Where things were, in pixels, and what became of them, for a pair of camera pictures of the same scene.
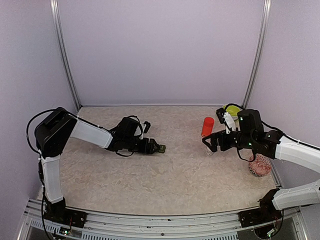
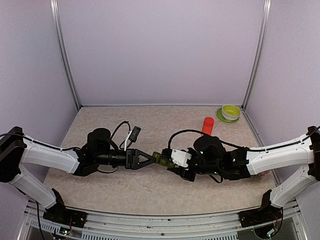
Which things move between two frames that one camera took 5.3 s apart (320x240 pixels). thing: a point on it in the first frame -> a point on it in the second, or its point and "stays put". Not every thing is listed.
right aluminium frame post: (259, 53) stays put
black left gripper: (148, 149) -> (132, 155)
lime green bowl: (232, 109) stays put
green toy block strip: (162, 148) -> (159, 160)
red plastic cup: (208, 126) stays put
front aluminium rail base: (222, 226) stays put
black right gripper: (220, 134) -> (179, 171)
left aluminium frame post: (56, 14) stays put
